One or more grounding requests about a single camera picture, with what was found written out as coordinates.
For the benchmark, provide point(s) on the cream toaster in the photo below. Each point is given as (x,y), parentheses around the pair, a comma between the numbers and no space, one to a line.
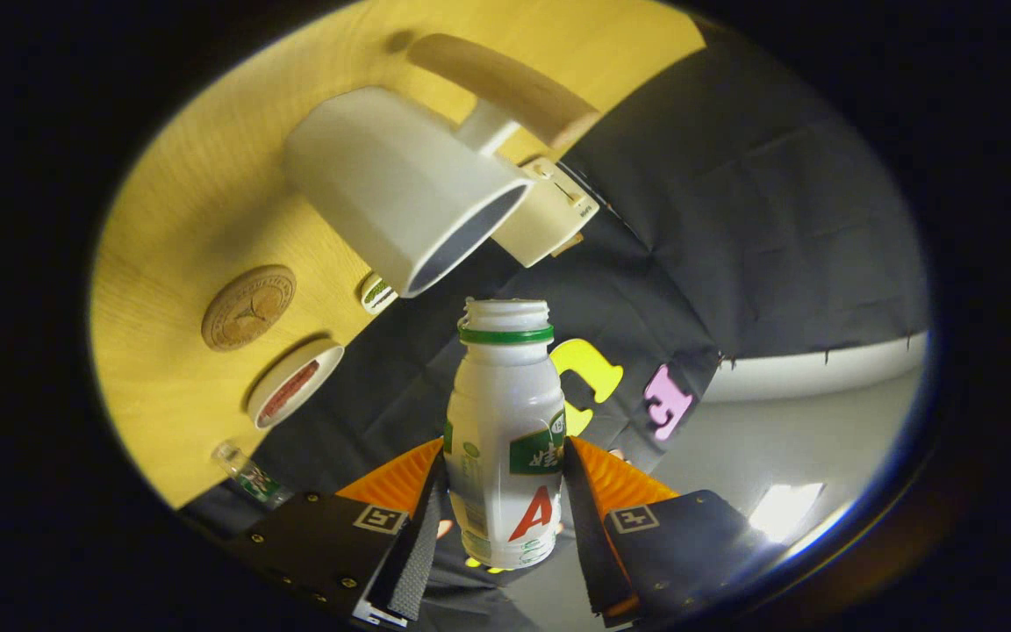
(549,219)

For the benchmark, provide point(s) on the white divided dish with beans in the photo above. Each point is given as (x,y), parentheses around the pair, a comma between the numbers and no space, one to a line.
(376,294)

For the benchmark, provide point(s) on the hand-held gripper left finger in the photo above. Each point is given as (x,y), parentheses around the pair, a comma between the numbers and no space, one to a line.
(413,562)

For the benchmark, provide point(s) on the round cork coaster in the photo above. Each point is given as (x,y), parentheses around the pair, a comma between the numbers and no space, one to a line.
(248,309)

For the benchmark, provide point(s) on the white juice bottle green label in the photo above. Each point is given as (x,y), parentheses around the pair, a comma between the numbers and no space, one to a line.
(501,404)

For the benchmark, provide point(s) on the clear plastic water bottle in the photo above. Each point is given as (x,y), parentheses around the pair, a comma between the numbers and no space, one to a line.
(251,478)

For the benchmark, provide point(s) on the white round plate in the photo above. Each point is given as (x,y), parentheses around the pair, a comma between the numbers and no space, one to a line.
(308,358)

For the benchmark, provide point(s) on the red sausages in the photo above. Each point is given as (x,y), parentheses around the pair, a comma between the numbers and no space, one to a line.
(290,391)

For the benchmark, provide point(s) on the black backdrop cloth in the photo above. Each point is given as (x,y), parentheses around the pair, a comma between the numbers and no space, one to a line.
(734,219)

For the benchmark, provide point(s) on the wooden table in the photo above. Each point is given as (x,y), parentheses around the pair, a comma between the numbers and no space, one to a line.
(190,202)

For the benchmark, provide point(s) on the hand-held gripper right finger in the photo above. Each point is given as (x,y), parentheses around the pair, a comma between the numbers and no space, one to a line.
(584,553)

